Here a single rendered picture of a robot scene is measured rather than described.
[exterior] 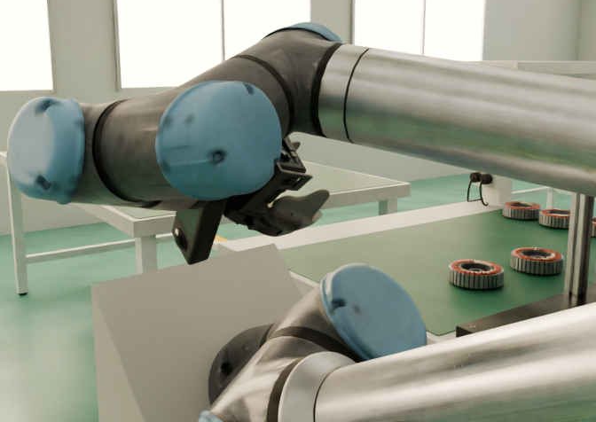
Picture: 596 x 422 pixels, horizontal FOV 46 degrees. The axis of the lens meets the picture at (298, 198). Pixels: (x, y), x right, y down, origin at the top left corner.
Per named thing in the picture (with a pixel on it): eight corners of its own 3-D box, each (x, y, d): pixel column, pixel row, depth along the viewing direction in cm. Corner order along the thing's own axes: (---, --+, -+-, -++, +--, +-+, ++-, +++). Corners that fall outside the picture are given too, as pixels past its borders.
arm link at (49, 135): (66, 199, 46) (-7, 203, 51) (184, 208, 55) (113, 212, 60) (71, 82, 46) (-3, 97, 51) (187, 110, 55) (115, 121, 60)
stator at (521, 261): (502, 269, 155) (503, 253, 154) (521, 258, 164) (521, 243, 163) (552, 279, 148) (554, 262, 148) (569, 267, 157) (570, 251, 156)
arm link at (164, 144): (291, 42, 48) (177, 66, 55) (193, 101, 40) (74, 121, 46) (323, 146, 51) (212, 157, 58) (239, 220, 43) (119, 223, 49)
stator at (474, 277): (487, 294, 139) (488, 277, 138) (437, 283, 146) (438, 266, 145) (512, 282, 147) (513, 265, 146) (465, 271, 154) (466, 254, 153)
